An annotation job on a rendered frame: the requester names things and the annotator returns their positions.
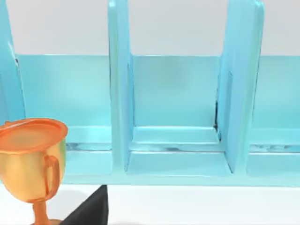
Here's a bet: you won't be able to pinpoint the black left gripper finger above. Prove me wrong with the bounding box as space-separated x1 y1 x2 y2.
61 184 110 225

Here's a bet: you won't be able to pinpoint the gold trophy cup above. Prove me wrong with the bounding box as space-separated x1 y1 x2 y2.
0 118 68 225

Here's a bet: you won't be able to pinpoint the light blue rack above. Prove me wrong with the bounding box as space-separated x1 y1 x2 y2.
0 0 300 187

